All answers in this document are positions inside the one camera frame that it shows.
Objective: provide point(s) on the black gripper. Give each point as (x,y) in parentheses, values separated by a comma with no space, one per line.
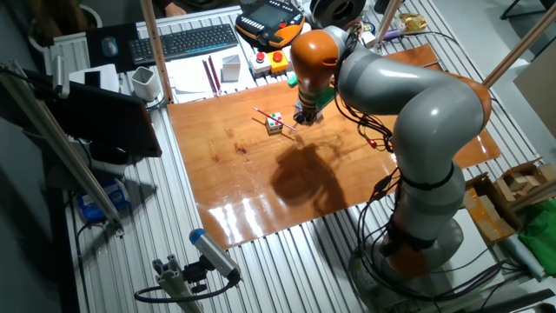
(309,108)

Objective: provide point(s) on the red pencil pink eraser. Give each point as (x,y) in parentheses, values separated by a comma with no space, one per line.
(209,78)
(214,74)
(260,112)

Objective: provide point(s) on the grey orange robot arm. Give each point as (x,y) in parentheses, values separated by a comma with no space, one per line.
(434,117)

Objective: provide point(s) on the person's bare hand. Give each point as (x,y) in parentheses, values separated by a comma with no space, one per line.
(174,9)

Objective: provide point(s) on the white rubik's cube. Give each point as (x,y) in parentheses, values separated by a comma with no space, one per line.
(273,126)

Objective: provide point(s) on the yellow box red button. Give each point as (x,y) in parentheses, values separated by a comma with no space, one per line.
(278,63)

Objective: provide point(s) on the white box red mushroom button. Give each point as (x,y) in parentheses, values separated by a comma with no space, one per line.
(260,64)

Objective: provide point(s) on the white square cup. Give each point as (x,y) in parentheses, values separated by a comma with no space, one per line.
(231,69)

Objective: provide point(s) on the gold tissue box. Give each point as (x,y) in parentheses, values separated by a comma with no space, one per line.
(369,40)

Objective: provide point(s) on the black orange teach pendant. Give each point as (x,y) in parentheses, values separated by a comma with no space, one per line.
(269,19)

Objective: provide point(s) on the round sun logo tape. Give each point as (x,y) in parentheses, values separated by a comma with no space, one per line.
(369,28)

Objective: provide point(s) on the black filament spool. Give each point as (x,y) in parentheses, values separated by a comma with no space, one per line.
(336,11)

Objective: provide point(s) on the purple marker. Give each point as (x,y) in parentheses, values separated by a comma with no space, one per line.
(391,35)

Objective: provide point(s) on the white paper sheets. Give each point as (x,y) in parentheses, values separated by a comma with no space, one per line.
(187,80)

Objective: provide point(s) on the gold snack bag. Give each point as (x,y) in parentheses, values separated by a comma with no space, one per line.
(412,21)

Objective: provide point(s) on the black keyboard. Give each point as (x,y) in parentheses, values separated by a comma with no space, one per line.
(182,43)

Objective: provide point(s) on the white rounded cup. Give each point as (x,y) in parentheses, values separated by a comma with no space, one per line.
(145,82)

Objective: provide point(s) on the black mouse pad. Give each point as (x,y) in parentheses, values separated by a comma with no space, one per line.
(126,48)

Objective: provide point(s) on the black monitor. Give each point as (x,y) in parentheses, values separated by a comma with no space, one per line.
(108,126)

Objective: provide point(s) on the brown cardboard box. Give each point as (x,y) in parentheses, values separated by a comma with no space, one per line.
(486,213)

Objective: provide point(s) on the grey computer mouse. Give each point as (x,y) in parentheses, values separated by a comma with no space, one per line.
(109,46)

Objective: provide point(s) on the white foam sheet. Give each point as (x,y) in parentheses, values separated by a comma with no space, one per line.
(475,248)

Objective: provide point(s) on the aluminium profile stand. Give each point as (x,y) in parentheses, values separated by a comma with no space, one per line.
(174,282)

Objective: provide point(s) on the cardboard box wooden blocks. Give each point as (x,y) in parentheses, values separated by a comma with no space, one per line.
(521,180)

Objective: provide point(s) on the blue wipes pack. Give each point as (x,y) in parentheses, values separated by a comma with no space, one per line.
(102,204)

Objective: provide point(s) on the slanted aluminium beam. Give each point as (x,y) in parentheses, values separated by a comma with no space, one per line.
(95,191)

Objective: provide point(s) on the black chair base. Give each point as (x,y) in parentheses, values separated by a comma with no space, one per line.
(527,6)

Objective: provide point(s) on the white roll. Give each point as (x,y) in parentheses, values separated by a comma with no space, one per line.
(523,256)

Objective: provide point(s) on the green cloth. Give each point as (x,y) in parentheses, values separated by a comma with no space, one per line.
(540,243)

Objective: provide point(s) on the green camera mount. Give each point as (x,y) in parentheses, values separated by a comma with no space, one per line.
(326,97)

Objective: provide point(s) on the wooden post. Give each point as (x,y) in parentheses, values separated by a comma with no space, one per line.
(388,19)
(156,48)
(521,43)

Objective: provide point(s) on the silver camera blue cap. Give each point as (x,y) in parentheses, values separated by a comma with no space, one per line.
(215,254)

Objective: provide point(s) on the silver cylinder camera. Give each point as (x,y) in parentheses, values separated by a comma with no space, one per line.
(61,76)

